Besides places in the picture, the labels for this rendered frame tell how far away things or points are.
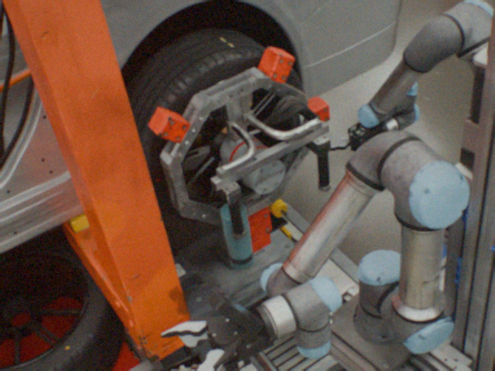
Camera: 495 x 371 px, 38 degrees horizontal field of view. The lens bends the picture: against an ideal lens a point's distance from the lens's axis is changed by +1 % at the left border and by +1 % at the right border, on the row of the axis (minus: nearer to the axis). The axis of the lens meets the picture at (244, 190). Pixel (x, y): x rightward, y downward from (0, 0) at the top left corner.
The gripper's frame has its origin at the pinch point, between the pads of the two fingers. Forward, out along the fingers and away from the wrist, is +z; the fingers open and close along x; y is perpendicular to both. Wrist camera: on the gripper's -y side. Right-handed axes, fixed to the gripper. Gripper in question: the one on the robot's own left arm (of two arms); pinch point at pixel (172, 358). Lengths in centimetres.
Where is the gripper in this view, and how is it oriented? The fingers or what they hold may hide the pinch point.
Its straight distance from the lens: 139.2
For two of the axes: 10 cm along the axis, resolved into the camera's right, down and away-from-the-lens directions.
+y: 1.8, 8.1, 5.7
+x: -4.1, -4.6, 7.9
